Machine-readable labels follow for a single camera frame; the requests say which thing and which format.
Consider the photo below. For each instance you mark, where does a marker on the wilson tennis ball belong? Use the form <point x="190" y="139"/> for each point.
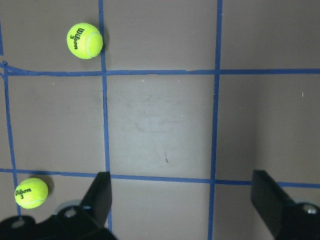
<point x="84" y="41"/>
<point x="31" y="193"/>

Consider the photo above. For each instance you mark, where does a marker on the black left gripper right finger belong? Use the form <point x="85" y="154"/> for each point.
<point x="270" y="201"/>

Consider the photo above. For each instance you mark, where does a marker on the near Wilson tennis ball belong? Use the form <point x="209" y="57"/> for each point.
<point x="84" y="41"/>

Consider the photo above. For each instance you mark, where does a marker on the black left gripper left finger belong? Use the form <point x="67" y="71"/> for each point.
<point x="98" y="199"/>

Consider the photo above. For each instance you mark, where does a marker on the far Wilson tennis ball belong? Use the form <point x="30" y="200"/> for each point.
<point x="31" y="193"/>

